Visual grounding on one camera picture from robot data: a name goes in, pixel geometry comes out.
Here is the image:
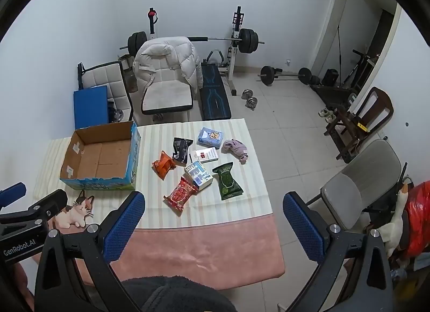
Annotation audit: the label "blue cartoon tissue pack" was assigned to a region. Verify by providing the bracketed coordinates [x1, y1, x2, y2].
[198, 127, 224, 149]

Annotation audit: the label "dark wooden chair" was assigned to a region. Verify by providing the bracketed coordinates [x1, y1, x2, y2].
[324, 87, 394, 163]

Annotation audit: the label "white barbell rack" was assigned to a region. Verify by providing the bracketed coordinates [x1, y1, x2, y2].
[218, 5, 244, 96]

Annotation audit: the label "purple fluffy cloth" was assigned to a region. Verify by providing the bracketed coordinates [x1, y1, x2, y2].
[221, 139, 249, 165]

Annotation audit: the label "floor barbell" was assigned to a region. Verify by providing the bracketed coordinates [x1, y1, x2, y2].
[258, 66, 312, 86]

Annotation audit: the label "red snack packet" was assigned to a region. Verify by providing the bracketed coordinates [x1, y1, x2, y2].
[163, 176, 199, 214]

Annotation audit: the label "black shoe wipes packet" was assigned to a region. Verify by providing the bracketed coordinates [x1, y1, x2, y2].
[172, 137, 194, 166]

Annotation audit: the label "blue white tissue pack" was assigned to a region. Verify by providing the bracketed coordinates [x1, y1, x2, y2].
[185, 161, 214, 190]

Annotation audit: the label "open cardboard box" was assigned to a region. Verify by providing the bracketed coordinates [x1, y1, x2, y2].
[60, 121, 141, 190]

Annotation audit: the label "white red cigarette carton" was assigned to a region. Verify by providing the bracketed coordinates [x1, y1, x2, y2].
[189, 147, 219, 163]

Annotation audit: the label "orange snack packet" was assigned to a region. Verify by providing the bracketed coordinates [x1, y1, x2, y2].
[152, 150, 176, 180]

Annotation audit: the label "red plastic bag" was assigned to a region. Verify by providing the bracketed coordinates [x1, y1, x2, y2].
[403, 181, 430, 259]

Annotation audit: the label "white padded chair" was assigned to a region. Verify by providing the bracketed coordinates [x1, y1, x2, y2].
[139, 75, 195, 115]

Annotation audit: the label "white quilted bar stool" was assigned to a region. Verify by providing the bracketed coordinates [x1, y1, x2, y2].
[77, 61, 134, 122]

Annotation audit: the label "green wipes pack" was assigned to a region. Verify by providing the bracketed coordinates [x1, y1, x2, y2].
[212, 162, 243, 201]

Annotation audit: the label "barbell on rack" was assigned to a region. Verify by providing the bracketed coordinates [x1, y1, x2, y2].
[120, 29, 264, 56]

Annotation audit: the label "grey folding chair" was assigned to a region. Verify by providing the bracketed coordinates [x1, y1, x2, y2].
[306, 139, 402, 230]

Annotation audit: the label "chrome dumbbell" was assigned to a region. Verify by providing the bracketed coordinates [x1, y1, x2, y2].
[241, 89, 254, 100]
[245, 96, 258, 111]

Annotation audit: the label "white puffer jacket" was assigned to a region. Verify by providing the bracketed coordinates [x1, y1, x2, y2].
[133, 37, 203, 93]

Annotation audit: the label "chrome weight plates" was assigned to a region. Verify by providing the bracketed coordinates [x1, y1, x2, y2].
[109, 109, 124, 123]

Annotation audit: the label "cat print on mat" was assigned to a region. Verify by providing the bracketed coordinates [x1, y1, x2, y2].
[52, 190, 95, 229]

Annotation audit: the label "blue foam board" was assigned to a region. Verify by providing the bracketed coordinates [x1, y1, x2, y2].
[74, 86, 109, 130]

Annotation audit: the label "white goose plush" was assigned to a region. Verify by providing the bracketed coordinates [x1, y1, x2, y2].
[378, 183, 408, 258]

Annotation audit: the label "striped table cloth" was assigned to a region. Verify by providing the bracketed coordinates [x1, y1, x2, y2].
[32, 119, 273, 229]

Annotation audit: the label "black blue weight bench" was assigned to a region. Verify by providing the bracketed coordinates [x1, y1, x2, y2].
[200, 64, 232, 120]

